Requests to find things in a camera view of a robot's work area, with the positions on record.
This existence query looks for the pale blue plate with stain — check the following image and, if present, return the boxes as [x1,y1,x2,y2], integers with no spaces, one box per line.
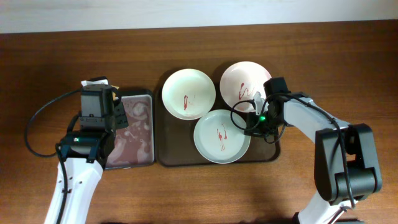
[193,110,251,164]

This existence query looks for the cream plate with red stain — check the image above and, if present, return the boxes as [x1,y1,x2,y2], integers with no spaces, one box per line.
[161,68,216,120]

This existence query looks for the green and yellow scrub sponge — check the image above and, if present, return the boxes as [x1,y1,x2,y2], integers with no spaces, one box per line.
[81,79,119,101]

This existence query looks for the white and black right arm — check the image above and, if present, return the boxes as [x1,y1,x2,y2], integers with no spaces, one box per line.
[244,78,382,224]

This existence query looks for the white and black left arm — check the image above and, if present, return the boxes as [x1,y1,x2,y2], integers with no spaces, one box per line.
[45,77,128,223]

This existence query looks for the metal tray with soapy water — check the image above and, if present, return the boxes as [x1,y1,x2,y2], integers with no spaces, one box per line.
[106,89,155,170]

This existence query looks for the dark brown serving tray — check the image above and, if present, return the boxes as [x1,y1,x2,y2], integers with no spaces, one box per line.
[154,67,281,167]

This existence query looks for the pinkish plate with red stain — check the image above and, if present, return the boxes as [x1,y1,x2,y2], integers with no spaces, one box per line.
[220,61,272,108]

